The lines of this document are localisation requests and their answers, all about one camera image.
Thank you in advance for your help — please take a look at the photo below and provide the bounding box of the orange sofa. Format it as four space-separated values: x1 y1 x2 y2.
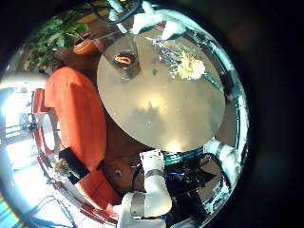
43 66 108 174

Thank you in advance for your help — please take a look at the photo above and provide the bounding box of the orange armchair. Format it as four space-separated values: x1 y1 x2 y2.
75 169 123 213

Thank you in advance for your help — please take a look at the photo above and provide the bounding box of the blue floor cable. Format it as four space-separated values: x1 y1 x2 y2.
28 194 79 228

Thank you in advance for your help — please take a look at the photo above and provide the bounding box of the red frame chair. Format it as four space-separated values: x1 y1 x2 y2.
30 87 63 160

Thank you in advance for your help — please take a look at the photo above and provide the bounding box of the green leafy plant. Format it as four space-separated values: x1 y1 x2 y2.
27 17 91 69

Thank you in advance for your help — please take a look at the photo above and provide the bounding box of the terracotta plant pot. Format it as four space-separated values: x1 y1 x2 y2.
71 37 101 57

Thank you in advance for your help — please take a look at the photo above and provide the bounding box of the black equipment box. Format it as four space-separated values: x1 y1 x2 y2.
162 153 219 207

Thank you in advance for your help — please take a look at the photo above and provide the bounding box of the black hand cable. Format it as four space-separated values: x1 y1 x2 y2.
84 0 145 27

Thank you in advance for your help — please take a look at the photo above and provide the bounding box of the colourful flower bouquet green stem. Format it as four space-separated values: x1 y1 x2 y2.
148 35 225 93

